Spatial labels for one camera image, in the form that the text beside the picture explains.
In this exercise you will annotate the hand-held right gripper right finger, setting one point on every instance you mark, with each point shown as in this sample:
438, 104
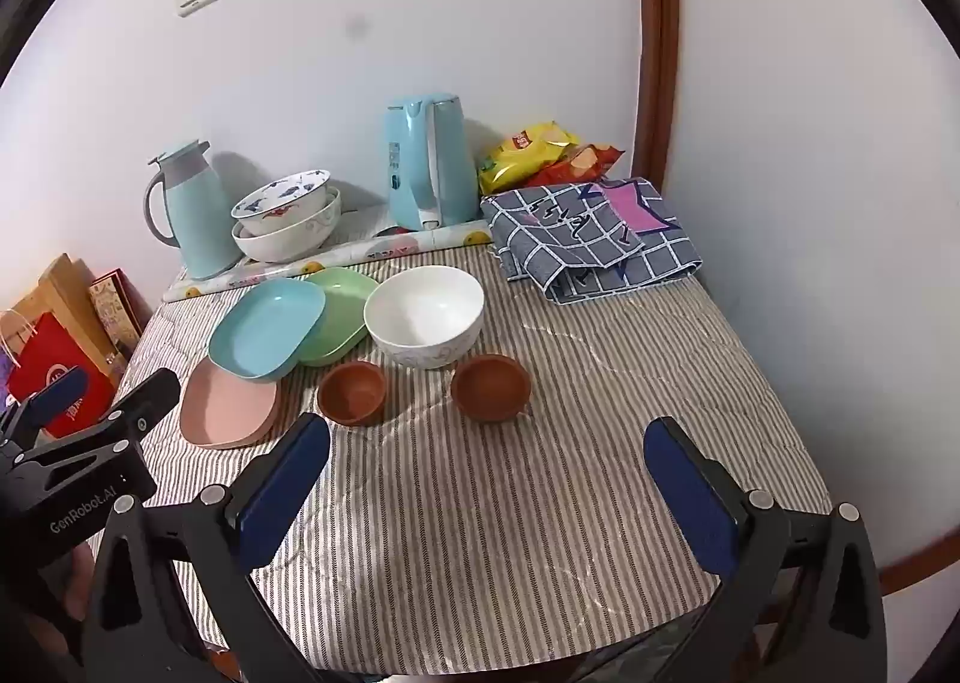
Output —
690, 503

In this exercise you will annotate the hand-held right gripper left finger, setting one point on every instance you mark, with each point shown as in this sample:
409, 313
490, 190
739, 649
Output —
281, 492

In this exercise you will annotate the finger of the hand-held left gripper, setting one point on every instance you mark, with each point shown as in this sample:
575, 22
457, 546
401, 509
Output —
150, 394
64, 392

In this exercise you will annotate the small brown bowl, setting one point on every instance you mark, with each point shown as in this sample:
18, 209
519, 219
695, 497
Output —
351, 394
491, 389

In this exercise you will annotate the green plate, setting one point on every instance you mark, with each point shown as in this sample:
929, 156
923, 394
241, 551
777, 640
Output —
346, 315

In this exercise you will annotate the large white bowl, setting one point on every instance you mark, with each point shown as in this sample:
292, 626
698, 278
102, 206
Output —
420, 312

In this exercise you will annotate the red paper bag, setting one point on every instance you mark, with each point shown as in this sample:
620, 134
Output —
45, 353

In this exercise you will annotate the pink plate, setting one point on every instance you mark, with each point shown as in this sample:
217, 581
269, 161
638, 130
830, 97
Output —
225, 414

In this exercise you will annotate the patterned gift box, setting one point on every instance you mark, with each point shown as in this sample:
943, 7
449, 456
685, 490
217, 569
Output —
112, 308

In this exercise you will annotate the brown paper bag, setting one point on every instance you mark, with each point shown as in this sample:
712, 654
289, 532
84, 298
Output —
64, 293

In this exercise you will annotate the blue plate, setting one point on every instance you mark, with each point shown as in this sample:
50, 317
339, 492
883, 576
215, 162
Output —
262, 330

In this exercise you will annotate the light blue thermos jug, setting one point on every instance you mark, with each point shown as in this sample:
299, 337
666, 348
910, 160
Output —
195, 218

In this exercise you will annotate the striped quilt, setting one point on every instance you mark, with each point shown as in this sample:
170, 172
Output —
487, 503

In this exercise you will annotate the white floral bowl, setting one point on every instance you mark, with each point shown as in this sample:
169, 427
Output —
289, 242

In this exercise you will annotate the wooden baseboard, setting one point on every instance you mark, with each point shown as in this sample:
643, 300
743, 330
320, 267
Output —
907, 569

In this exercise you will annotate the rolled fruit print tablecloth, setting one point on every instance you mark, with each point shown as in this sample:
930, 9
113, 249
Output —
337, 255

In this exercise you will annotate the fish pattern bowl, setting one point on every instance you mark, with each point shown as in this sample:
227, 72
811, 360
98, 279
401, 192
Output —
281, 191

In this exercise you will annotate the folded grey checked cloth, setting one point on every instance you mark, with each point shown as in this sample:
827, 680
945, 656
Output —
585, 240

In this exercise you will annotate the light blue electric kettle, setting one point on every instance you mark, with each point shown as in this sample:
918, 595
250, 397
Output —
409, 158

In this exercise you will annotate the red chip bag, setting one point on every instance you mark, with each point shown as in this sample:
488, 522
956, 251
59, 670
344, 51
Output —
589, 161

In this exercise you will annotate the yellow chip bag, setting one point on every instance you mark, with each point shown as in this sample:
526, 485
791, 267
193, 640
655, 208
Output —
517, 161

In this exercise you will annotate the wooden door frame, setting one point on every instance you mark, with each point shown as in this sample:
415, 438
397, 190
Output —
660, 53

